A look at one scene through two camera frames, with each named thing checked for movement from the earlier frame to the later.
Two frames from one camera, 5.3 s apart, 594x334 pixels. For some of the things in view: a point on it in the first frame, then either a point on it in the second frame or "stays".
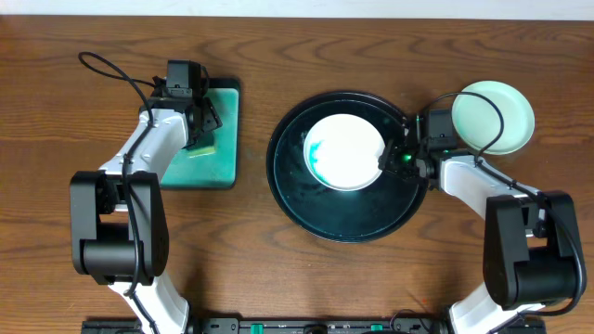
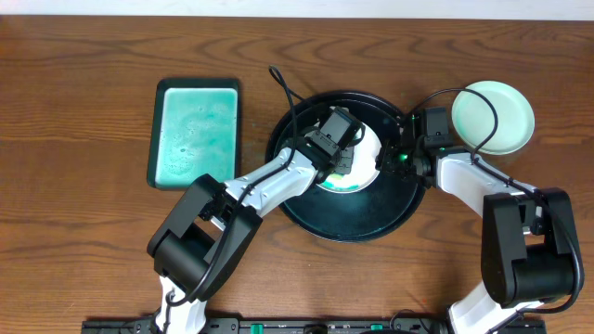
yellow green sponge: [200, 151] → [338, 181]
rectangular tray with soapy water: [221, 170] stays
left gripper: [207, 123] → [346, 160]
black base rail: [312, 326] stays
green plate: [478, 122] stays
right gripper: [387, 160] stays
